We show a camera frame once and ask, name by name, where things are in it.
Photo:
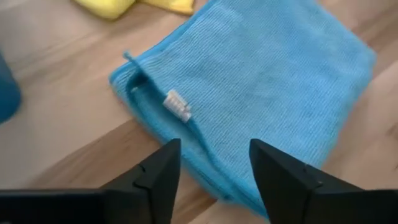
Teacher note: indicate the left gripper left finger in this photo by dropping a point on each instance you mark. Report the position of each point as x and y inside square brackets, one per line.
[124, 205]

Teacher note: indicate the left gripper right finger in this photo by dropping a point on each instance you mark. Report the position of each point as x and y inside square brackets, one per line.
[311, 202]

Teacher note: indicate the blue microfiber towel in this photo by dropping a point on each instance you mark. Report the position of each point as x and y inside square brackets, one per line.
[264, 77]

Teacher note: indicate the yellow microfiber towel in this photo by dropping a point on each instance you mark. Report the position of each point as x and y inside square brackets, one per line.
[109, 7]

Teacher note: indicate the teal plastic bin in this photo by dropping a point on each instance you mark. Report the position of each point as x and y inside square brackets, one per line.
[7, 93]

